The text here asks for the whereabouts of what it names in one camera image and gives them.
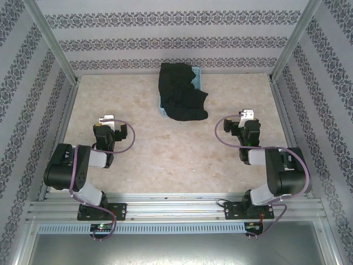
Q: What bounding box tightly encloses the light blue plastic basket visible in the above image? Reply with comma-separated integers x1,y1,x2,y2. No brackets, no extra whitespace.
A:
158,66,204,117

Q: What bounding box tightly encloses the black t-shirt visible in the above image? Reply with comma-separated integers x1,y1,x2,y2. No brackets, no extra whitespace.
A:
158,62,210,123

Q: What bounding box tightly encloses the grey metal sheet panel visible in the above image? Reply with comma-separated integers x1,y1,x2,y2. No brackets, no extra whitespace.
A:
16,220,340,265

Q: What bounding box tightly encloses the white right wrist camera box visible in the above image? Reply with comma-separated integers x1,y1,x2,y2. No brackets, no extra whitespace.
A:
238,109,256,128

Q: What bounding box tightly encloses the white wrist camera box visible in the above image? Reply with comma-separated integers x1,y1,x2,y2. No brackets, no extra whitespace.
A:
238,109,256,128
98,114,116,129

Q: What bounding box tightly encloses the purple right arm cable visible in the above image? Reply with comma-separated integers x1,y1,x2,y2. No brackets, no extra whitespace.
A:
215,112,312,241

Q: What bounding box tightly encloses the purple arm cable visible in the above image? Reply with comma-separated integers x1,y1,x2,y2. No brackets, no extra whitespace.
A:
68,118,136,242
215,112,312,241

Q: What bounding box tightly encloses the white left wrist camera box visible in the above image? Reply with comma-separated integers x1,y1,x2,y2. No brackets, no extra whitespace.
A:
98,114,116,129

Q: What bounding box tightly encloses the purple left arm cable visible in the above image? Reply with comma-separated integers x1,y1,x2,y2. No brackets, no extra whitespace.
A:
68,118,136,242

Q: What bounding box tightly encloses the aluminium right side rail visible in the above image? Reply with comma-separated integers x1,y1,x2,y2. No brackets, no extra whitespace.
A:
269,79,314,199

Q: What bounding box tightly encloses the aluminium rail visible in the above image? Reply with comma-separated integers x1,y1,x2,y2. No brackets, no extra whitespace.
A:
269,79,314,199
37,78,81,202

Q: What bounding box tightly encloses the aluminium left side rail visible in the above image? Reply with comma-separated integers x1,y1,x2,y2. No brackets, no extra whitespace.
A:
37,78,81,202

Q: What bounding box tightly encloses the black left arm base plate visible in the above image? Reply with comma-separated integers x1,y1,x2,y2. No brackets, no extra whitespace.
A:
77,203,128,221

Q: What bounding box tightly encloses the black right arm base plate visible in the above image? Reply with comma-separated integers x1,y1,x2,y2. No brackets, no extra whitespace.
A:
223,201,275,221

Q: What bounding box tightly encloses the aluminium right frame post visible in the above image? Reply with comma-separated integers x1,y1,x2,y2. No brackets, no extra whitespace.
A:
269,0,323,82

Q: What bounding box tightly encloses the aluminium frame post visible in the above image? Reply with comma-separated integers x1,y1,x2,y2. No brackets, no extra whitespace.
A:
22,0,81,85
269,0,323,82

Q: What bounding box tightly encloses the aluminium mounting rail beam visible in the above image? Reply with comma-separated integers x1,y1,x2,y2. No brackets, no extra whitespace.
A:
26,192,328,221

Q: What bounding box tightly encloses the aluminium left frame post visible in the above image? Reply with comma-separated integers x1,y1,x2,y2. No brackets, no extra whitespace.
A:
22,0,81,85

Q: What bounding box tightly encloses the white slotted cable duct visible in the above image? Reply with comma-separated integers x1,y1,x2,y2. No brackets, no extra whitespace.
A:
37,222,246,235

